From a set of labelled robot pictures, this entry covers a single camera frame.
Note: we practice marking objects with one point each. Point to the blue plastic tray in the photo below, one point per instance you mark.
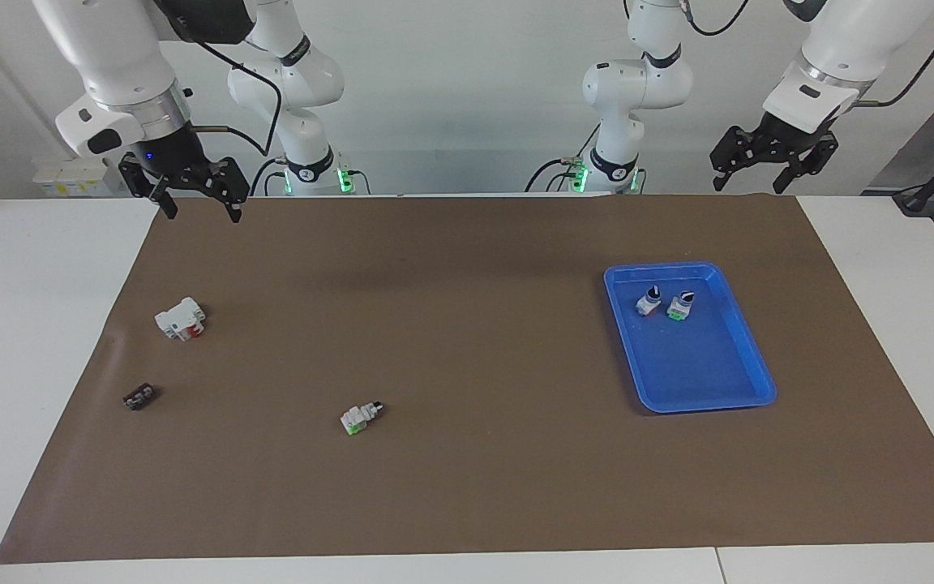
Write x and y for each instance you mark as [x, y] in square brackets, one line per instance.
[702, 365]

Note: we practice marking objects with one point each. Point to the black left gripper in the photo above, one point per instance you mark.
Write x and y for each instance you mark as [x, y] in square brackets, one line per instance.
[783, 142]

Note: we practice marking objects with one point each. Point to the white box with yellow labels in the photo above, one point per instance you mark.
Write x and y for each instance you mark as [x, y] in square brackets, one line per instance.
[74, 174]

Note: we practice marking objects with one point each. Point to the brown table mat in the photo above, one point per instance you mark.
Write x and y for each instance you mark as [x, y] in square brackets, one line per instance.
[467, 365]

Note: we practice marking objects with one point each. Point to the white green rotary switch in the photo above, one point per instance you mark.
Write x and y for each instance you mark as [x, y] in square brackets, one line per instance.
[357, 418]
[679, 308]
[647, 304]

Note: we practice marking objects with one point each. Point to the small black terminal block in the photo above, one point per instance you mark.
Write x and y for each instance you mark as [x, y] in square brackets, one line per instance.
[139, 397]

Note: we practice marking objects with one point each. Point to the white red circuit breaker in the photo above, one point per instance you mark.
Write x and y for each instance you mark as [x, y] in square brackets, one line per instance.
[175, 320]

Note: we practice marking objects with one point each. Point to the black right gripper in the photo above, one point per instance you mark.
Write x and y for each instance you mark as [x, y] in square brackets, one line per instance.
[171, 158]

